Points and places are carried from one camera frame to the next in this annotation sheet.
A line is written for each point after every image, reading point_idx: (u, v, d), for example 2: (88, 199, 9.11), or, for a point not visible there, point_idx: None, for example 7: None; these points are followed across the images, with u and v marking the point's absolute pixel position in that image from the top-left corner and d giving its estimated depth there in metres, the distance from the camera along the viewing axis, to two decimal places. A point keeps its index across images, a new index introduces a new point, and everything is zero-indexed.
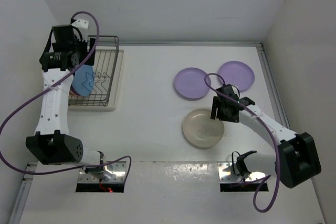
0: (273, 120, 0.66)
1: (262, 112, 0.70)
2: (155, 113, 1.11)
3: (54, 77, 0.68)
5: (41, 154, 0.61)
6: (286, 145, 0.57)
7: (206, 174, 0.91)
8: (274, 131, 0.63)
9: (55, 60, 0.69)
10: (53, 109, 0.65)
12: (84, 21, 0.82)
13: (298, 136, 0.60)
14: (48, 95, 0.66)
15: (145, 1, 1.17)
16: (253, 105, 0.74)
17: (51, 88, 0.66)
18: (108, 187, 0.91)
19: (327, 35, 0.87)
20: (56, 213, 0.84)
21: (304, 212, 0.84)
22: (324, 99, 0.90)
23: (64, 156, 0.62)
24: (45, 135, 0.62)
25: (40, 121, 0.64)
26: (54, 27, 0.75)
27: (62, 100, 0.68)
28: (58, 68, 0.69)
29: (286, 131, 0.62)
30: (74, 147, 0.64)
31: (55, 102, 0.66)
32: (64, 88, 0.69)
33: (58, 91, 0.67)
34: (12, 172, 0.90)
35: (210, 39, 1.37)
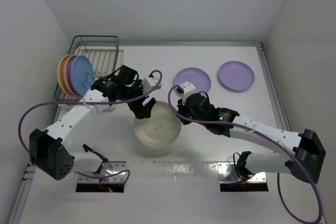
0: (269, 128, 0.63)
1: (252, 121, 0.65)
2: None
3: (93, 97, 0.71)
5: (33, 151, 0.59)
6: (300, 151, 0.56)
7: (206, 174, 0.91)
8: (279, 141, 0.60)
9: (104, 87, 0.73)
10: (72, 120, 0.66)
12: (155, 81, 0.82)
13: (303, 136, 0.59)
14: (78, 106, 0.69)
15: (145, 0, 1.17)
16: (238, 116, 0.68)
17: (84, 104, 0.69)
18: (108, 187, 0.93)
19: (327, 35, 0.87)
20: (55, 212, 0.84)
21: (305, 212, 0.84)
22: (324, 99, 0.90)
23: (50, 166, 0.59)
24: (49, 136, 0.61)
25: (54, 124, 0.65)
26: (125, 66, 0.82)
27: (85, 117, 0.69)
28: (102, 92, 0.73)
29: (290, 136, 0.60)
30: (62, 162, 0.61)
31: (79, 115, 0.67)
32: (93, 110, 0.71)
33: (87, 108, 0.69)
34: (12, 172, 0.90)
35: (210, 38, 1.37)
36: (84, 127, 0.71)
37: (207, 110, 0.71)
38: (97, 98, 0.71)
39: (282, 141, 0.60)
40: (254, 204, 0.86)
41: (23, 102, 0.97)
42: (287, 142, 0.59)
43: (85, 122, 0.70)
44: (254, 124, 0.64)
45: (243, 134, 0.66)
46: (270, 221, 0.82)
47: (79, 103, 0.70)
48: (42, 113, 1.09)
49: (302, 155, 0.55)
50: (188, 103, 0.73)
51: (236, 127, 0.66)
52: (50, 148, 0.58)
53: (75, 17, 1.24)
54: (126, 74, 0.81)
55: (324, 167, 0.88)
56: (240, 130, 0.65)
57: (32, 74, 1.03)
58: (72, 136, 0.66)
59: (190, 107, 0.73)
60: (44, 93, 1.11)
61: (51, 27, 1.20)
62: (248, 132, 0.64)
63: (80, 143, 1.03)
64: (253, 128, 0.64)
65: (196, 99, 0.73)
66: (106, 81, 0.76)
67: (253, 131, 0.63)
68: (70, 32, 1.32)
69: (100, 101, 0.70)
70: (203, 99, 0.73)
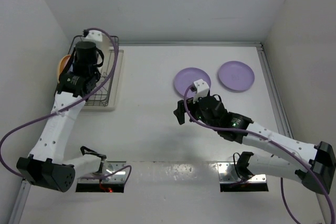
0: (284, 138, 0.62)
1: (268, 130, 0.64)
2: (155, 113, 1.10)
3: (65, 103, 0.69)
5: (29, 178, 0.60)
6: (316, 164, 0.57)
7: (206, 174, 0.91)
8: (295, 152, 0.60)
9: (72, 84, 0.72)
10: (53, 135, 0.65)
12: (98, 33, 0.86)
13: (319, 149, 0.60)
14: (53, 119, 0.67)
15: (145, 0, 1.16)
16: (252, 124, 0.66)
17: (58, 113, 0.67)
18: (108, 187, 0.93)
19: (327, 35, 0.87)
20: (55, 213, 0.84)
21: (305, 213, 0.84)
22: (324, 99, 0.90)
23: (50, 184, 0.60)
24: (37, 160, 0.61)
25: (37, 146, 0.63)
26: (79, 46, 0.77)
27: (65, 126, 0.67)
28: (72, 93, 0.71)
29: (306, 147, 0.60)
30: (64, 176, 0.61)
31: (57, 127, 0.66)
32: (70, 115, 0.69)
33: (63, 116, 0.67)
34: (12, 172, 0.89)
35: (210, 38, 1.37)
36: (69, 134, 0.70)
37: (221, 116, 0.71)
38: (69, 102, 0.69)
39: (298, 153, 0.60)
40: (254, 204, 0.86)
41: (23, 102, 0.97)
42: (304, 154, 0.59)
43: (67, 130, 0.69)
44: (270, 133, 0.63)
45: (256, 141, 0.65)
46: (271, 221, 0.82)
47: (52, 114, 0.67)
48: (42, 113, 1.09)
49: (317, 168, 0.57)
50: (203, 106, 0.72)
51: (250, 135, 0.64)
52: (44, 170, 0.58)
53: (74, 16, 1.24)
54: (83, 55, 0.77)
55: None
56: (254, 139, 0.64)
57: (31, 74, 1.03)
58: (61, 148, 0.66)
59: (204, 110, 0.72)
60: (43, 92, 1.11)
61: (51, 27, 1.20)
62: (262, 141, 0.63)
63: (80, 143, 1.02)
64: (269, 137, 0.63)
65: (211, 104, 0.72)
66: (71, 77, 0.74)
67: (269, 141, 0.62)
68: (70, 32, 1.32)
69: (73, 103, 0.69)
70: (218, 104, 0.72)
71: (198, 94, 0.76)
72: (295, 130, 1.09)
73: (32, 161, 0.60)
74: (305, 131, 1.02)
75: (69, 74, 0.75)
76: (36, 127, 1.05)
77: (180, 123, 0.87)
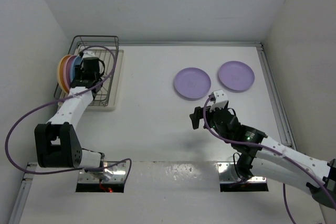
0: (297, 155, 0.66)
1: (282, 146, 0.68)
2: (155, 113, 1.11)
3: (79, 89, 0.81)
5: (43, 145, 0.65)
6: (330, 181, 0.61)
7: (207, 174, 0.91)
8: (308, 169, 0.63)
9: (84, 84, 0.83)
10: (69, 108, 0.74)
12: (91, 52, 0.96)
13: (332, 167, 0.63)
14: (69, 99, 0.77)
15: (145, 0, 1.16)
16: (266, 138, 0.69)
17: (74, 96, 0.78)
18: (108, 187, 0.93)
19: (327, 35, 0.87)
20: (54, 213, 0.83)
21: (304, 214, 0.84)
22: (324, 99, 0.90)
23: (63, 151, 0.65)
24: (54, 125, 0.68)
25: (54, 116, 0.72)
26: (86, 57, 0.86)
27: (79, 106, 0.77)
28: (84, 86, 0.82)
29: (319, 164, 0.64)
30: (75, 146, 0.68)
31: (73, 104, 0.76)
32: (83, 100, 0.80)
33: (78, 98, 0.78)
34: (12, 173, 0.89)
35: (210, 39, 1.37)
36: (79, 118, 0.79)
37: (235, 129, 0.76)
38: (82, 89, 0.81)
39: (312, 169, 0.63)
40: (255, 205, 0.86)
41: (23, 101, 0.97)
42: (316, 170, 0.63)
43: (79, 113, 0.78)
44: (284, 149, 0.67)
45: (271, 157, 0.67)
46: (271, 221, 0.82)
47: (69, 97, 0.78)
48: (41, 113, 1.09)
49: (331, 185, 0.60)
50: (218, 119, 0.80)
51: (265, 150, 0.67)
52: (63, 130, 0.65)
53: (75, 16, 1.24)
54: (91, 63, 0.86)
55: None
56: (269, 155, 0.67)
57: (31, 74, 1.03)
58: (73, 123, 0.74)
59: (219, 124, 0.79)
60: (43, 92, 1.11)
61: (51, 27, 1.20)
62: (276, 157, 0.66)
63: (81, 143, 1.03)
64: (283, 153, 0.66)
65: (226, 118, 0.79)
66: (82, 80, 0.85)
67: (284, 157, 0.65)
68: (70, 32, 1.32)
69: (86, 89, 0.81)
70: (233, 118, 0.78)
71: (215, 105, 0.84)
72: (295, 130, 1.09)
73: (50, 125, 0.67)
74: (305, 131, 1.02)
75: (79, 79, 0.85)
76: None
77: (193, 128, 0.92)
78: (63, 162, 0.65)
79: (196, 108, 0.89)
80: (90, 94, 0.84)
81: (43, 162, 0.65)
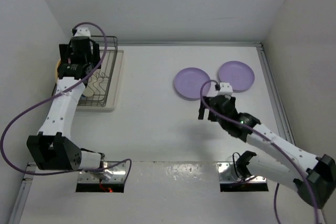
0: (287, 145, 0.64)
1: (273, 134, 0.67)
2: (155, 113, 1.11)
3: (67, 85, 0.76)
5: (39, 156, 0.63)
6: (314, 173, 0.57)
7: (206, 174, 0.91)
8: (294, 159, 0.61)
9: (72, 71, 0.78)
10: (60, 113, 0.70)
12: (85, 29, 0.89)
13: (320, 161, 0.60)
14: (58, 99, 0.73)
15: (145, 0, 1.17)
16: (259, 125, 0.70)
17: (62, 94, 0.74)
18: (108, 187, 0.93)
19: (327, 35, 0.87)
20: (54, 213, 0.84)
21: (304, 214, 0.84)
22: (324, 99, 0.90)
23: (61, 159, 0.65)
24: (47, 135, 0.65)
25: (45, 123, 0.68)
26: (73, 38, 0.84)
27: (70, 104, 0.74)
28: (73, 76, 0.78)
29: (307, 157, 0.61)
30: (73, 150, 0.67)
31: (63, 105, 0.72)
32: (73, 96, 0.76)
33: (67, 96, 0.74)
34: (12, 173, 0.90)
35: (210, 39, 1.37)
36: (72, 115, 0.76)
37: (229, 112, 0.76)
38: (71, 84, 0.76)
39: (297, 160, 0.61)
40: (254, 205, 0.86)
41: (23, 101, 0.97)
42: (302, 161, 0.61)
43: (71, 110, 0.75)
44: (274, 136, 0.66)
45: (259, 142, 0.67)
46: (270, 221, 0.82)
47: (58, 96, 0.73)
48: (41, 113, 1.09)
49: (313, 178, 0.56)
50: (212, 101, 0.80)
51: (254, 134, 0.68)
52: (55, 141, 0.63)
53: (75, 17, 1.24)
54: (79, 45, 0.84)
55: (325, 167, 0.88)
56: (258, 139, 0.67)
57: (31, 74, 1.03)
58: (66, 126, 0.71)
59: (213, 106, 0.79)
60: (43, 93, 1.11)
61: (51, 27, 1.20)
62: (264, 142, 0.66)
63: (80, 144, 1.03)
64: (272, 140, 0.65)
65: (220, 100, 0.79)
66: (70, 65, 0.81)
67: (271, 143, 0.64)
68: (70, 32, 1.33)
69: (75, 84, 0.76)
70: (227, 100, 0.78)
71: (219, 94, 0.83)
72: (295, 130, 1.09)
73: (43, 136, 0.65)
74: (305, 131, 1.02)
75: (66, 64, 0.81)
76: (35, 128, 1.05)
77: (199, 118, 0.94)
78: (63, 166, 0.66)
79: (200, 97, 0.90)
80: (81, 86, 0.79)
81: (43, 167, 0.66)
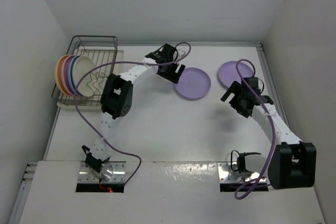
0: (282, 123, 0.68)
1: (276, 112, 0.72)
2: (155, 113, 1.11)
3: (149, 61, 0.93)
5: (107, 90, 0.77)
6: (285, 147, 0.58)
7: (206, 174, 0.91)
8: (279, 133, 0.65)
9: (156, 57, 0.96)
10: (137, 72, 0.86)
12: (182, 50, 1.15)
13: (302, 144, 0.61)
14: (139, 65, 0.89)
15: (145, 0, 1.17)
16: (271, 104, 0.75)
17: (144, 64, 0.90)
18: (108, 187, 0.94)
19: (327, 34, 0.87)
20: (54, 213, 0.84)
21: (303, 214, 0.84)
22: (324, 98, 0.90)
23: (118, 101, 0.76)
24: (122, 79, 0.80)
25: (124, 73, 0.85)
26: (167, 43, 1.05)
27: (144, 74, 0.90)
28: (156, 59, 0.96)
29: (292, 136, 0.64)
30: (127, 102, 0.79)
31: (140, 70, 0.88)
32: (149, 71, 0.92)
33: (145, 67, 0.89)
34: (12, 173, 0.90)
35: (210, 39, 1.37)
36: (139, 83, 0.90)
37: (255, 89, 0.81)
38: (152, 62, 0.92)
39: (281, 135, 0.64)
40: (255, 205, 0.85)
41: (23, 101, 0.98)
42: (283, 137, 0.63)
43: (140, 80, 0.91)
44: (275, 113, 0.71)
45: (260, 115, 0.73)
46: (270, 221, 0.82)
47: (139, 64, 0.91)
48: (41, 112, 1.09)
49: (284, 149, 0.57)
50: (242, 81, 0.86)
51: (260, 107, 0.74)
52: (124, 86, 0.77)
53: (74, 17, 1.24)
54: (168, 49, 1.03)
55: (325, 167, 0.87)
56: (260, 110, 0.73)
57: (31, 74, 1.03)
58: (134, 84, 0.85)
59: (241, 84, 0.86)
60: (43, 93, 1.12)
61: (51, 27, 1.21)
62: (263, 115, 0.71)
63: (80, 143, 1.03)
64: (272, 115, 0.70)
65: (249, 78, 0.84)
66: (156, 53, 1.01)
67: (268, 115, 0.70)
68: (70, 32, 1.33)
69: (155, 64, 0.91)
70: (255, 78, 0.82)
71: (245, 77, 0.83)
72: (295, 130, 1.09)
73: (118, 78, 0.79)
74: (305, 131, 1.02)
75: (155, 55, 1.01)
76: (35, 128, 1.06)
77: (220, 100, 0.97)
78: (114, 109, 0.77)
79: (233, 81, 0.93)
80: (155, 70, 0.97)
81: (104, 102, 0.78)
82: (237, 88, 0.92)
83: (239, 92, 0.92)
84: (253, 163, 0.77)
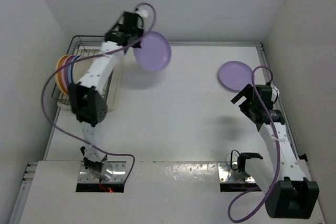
0: (290, 152, 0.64)
1: (285, 137, 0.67)
2: (155, 113, 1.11)
3: (109, 48, 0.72)
5: (73, 103, 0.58)
6: (287, 183, 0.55)
7: (206, 174, 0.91)
8: (284, 163, 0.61)
9: (116, 38, 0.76)
10: (98, 69, 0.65)
12: (146, 12, 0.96)
13: (305, 181, 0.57)
14: (99, 59, 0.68)
15: (145, 0, 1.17)
16: (281, 124, 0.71)
17: (104, 54, 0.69)
18: (108, 187, 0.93)
19: (327, 34, 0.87)
20: (54, 213, 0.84)
21: None
22: (324, 99, 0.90)
23: (93, 111, 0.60)
24: (83, 86, 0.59)
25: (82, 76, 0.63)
26: (126, 12, 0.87)
27: (108, 66, 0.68)
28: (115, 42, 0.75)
29: (297, 170, 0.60)
30: (103, 104, 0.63)
31: (102, 64, 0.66)
32: (112, 59, 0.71)
33: (108, 58, 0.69)
34: (12, 173, 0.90)
35: (210, 39, 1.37)
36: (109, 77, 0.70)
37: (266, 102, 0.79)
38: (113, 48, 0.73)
39: (286, 166, 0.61)
40: (255, 205, 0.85)
41: (23, 101, 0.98)
42: (287, 170, 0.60)
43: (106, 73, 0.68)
44: (284, 139, 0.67)
45: (268, 137, 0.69)
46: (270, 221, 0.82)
47: (97, 57, 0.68)
48: (41, 113, 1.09)
49: (285, 184, 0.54)
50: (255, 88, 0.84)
51: (269, 126, 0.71)
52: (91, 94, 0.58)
53: (74, 17, 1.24)
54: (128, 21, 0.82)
55: (325, 167, 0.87)
56: (269, 132, 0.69)
57: (31, 74, 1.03)
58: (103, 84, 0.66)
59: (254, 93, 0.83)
60: (44, 93, 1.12)
61: (51, 27, 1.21)
62: (271, 138, 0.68)
63: (81, 143, 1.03)
64: (280, 140, 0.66)
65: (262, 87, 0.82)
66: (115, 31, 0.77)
67: (276, 140, 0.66)
68: (70, 32, 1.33)
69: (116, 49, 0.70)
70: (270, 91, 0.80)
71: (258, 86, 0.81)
72: (295, 130, 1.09)
73: (79, 86, 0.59)
74: (305, 131, 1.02)
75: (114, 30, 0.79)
76: (35, 128, 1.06)
77: (231, 101, 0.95)
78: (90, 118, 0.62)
79: (248, 85, 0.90)
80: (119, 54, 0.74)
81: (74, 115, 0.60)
82: (250, 92, 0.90)
83: (250, 96, 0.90)
84: (251, 166, 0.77)
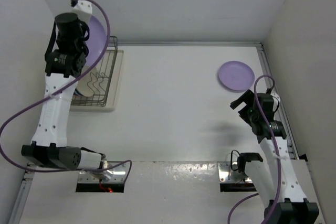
0: (291, 170, 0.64)
1: (286, 155, 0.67)
2: (154, 113, 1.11)
3: (56, 85, 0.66)
5: (37, 162, 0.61)
6: (288, 205, 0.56)
7: (206, 174, 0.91)
8: (284, 183, 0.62)
9: (62, 66, 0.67)
10: (51, 119, 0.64)
12: (87, 4, 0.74)
13: (305, 202, 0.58)
14: (48, 103, 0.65)
15: (145, 0, 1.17)
16: (283, 139, 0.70)
17: (51, 97, 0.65)
18: (108, 187, 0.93)
19: (327, 35, 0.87)
20: (54, 212, 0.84)
21: None
22: (324, 99, 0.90)
23: (61, 165, 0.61)
24: (41, 146, 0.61)
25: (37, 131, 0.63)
26: (58, 20, 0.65)
27: (62, 109, 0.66)
28: (62, 73, 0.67)
29: (297, 189, 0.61)
30: (71, 151, 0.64)
31: (54, 112, 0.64)
32: (64, 97, 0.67)
33: (58, 100, 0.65)
34: (12, 173, 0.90)
35: (210, 39, 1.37)
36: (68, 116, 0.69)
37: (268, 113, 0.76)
38: (61, 83, 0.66)
39: (286, 187, 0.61)
40: (255, 205, 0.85)
41: (23, 101, 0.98)
42: (288, 190, 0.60)
43: (64, 114, 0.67)
44: (285, 156, 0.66)
45: (268, 151, 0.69)
46: None
47: (46, 101, 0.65)
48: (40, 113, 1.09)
49: (285, 207, 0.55)
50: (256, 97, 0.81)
51: (271, 141, 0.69)
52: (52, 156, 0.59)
53: None
54: (66, 30, 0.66)
55: (325, 168, 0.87)
56: (270, 148, 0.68)
57: (31, 75, 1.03)
58: (61, 131, 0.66)
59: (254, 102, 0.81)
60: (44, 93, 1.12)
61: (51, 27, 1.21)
62: (272, 154, 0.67)
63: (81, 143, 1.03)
64: (280, 158, 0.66)
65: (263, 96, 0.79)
66: (58, 57, 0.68)
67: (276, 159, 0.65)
68: None
69: (66, 84, 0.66)
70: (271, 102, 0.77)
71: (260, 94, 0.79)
72: (295, 130, 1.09)
73: (37, 148, 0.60)
74: (305, 131, 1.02)
75: (55, 52, 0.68)
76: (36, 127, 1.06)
77: (230, 106, 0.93)
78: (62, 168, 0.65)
79: (248, 91, 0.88)
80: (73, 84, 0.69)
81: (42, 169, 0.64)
82: (250, 97, 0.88)
83: (249, 101, 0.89)
84: (251, 168, 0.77)
